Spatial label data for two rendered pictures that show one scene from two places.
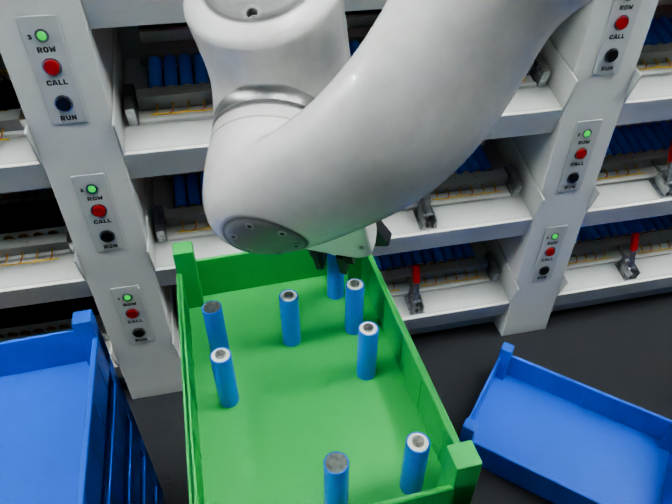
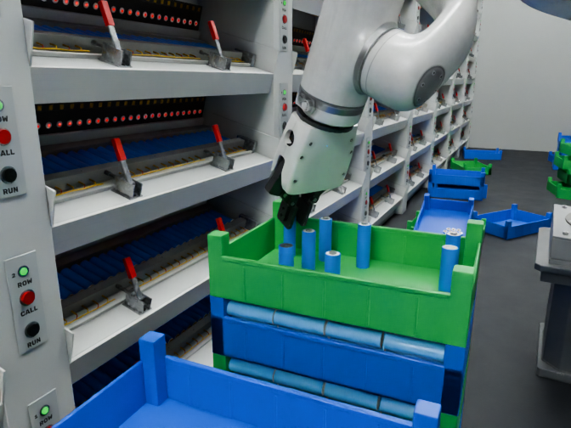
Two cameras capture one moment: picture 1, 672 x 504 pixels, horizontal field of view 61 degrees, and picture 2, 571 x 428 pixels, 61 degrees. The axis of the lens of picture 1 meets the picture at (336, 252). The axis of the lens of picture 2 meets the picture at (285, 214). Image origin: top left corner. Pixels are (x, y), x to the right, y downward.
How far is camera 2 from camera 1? 57 cm
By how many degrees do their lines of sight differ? 51
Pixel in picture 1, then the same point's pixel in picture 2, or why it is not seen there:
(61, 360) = (126, 413)
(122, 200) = (48, 280)
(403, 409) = (399, 266)
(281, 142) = (449, 21)
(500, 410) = not seen: hidden behind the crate
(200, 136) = (100, 204)
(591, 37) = (276, 115)
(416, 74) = not seen: outside the picture
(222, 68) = (378, 13)
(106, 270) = (25, 380)
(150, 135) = (58, 211)
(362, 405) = (384, 273)
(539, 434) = not seen: hidden behind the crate
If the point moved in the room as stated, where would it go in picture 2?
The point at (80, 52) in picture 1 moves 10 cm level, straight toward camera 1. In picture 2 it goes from (26, 122) to (102, 124)
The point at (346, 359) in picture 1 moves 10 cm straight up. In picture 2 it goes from (345, 267) to (347, 198)
